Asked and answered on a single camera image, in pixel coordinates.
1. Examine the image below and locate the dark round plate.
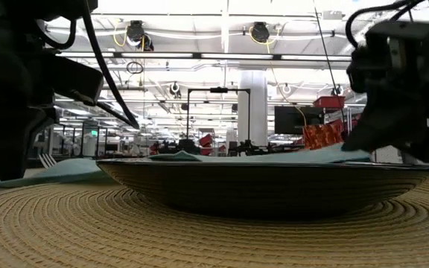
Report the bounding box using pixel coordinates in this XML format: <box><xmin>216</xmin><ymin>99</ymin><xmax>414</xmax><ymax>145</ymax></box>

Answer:
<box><xmin>96</xmin><ymin>158</ymin><xmax>429</xmax><ymax>221</ymax></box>

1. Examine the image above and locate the silver fork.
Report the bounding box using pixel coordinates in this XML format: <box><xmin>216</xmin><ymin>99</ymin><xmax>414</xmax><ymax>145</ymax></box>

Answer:
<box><xmin>38</xmin><ymin>153</ymin><xmax>58</xmax><ymax>170</ymax></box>

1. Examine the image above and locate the red storage bin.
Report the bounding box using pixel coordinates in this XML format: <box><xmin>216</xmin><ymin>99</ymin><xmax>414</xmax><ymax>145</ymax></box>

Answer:
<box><xmin>312</xmin><ymin>95</ymin><xmax>346</xmax><ymax>110</ymax></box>

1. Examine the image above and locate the thin black hanging cable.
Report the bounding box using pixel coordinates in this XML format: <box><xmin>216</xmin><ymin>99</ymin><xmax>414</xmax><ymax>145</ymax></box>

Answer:
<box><xmin>312</xmin><ymin>0</ymin><xmax>341</xmax><ymax>96</ymax></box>

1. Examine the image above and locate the red patterned cup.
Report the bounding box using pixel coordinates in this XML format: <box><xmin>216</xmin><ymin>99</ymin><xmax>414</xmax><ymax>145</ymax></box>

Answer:
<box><xmin>302</xmin><ymin>122</ymin><xmax>346</xmax><ymax>151</ymax></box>

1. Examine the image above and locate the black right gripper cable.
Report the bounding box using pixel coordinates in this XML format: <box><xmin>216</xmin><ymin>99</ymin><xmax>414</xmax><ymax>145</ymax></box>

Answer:
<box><xmin>344</xmin><ymin>0</ymin><xmax>425</xmax><ymax>50</ymax></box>

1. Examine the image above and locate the black ceiling cable reel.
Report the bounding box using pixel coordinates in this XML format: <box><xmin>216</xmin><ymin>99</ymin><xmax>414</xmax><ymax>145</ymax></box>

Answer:
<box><xmin>126</xmin><ymin>19</ymin><xmax>156</xmax><ymax>53</ymax></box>
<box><xmin>249</xmin><ymin>21</ymin><xmax>272</xmax><ymax>45</ymax></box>

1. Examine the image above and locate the round woven straw placemat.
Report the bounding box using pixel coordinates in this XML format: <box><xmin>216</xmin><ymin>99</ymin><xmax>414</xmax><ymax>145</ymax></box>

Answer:
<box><xmin>0</xmin><ymin>177</ymin><xmax>429</xmax><ymax>268</ymax></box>

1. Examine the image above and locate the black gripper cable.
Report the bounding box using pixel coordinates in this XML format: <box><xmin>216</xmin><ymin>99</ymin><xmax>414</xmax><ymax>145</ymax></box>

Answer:
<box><xmin>81</xmin><ymin>7</ymin><xmax>142</xmax><ymax>130</ymax></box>
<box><xmin>344</xmin><ymin>0</ymin><xmax>425</xmax><ymax>50</ymax></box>

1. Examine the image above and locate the black camera stand frame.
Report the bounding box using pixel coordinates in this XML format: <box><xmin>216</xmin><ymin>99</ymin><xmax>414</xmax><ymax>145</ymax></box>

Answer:
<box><xmin>185</xmin><ymin>86</ymin><xmax>252</xmax><ymax>150</ymax></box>

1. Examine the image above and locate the black aluminium table frame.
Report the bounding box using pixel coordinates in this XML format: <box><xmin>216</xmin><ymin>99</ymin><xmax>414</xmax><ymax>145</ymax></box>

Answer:
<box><xmin>22</xmin><ymin>156</ymin><xmax>429</xmax><ymax>179</ymax></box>

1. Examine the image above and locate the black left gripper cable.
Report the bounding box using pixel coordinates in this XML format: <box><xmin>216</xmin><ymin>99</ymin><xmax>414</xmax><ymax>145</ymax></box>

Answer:
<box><xmin>81</xmin><ymin>7</ymin><xmax>142</xmax><ymax>130</ymax></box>

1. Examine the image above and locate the teal cloth napkin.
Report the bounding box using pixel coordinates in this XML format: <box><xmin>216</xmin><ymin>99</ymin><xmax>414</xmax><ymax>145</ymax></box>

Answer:
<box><xmin>0</xmin><ymin>150</ymin><xmax>372</xmax><ymax>189</ymax></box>

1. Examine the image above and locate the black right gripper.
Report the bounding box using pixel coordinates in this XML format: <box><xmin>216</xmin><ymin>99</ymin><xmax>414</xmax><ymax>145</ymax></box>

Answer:
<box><xmin>342</xmin><ymin>0</ymin><xmax>429</xmax><ymax>163</ymax></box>

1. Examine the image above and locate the black monitor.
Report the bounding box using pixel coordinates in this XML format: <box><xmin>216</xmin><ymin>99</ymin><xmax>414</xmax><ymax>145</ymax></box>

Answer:
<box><xmin>273</xmin><ymin>105</ymin><xmax>325</xmax><ymax>136</ymax></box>

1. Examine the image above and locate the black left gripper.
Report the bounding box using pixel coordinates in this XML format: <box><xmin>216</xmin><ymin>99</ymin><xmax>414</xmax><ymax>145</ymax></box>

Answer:
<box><xmin>0</xmin><ymin>0</ymin><xmax>104</xmax><ymax>182</ymax></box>

